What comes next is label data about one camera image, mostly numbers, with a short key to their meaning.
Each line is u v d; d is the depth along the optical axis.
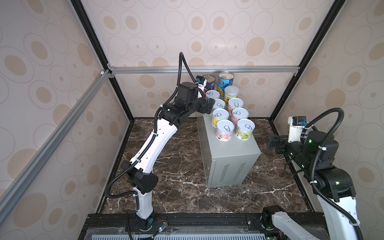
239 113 0.67
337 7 0.68
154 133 0.47
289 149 0.51
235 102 0.71
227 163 0.65
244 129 0.61
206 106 0.62
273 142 0.54
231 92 0.74
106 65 0.87
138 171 0.44
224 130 0.61
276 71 0.94
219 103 0.71
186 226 0.73
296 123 0.47
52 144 0.54
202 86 0.60
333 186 0.37
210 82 0.77
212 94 0.76
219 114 0.67
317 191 0.37
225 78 0.78
